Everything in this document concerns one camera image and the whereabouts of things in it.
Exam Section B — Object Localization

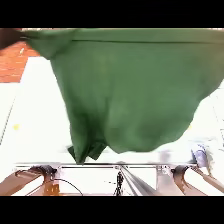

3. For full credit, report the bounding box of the black cable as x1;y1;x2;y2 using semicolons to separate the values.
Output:
114;171;125;197
54;177;84;197

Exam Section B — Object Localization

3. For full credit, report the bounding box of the green T-shirt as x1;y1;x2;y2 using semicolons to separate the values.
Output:
20;28;224;165

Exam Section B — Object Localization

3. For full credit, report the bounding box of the silver frame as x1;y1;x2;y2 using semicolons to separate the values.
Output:
13;162;201;197

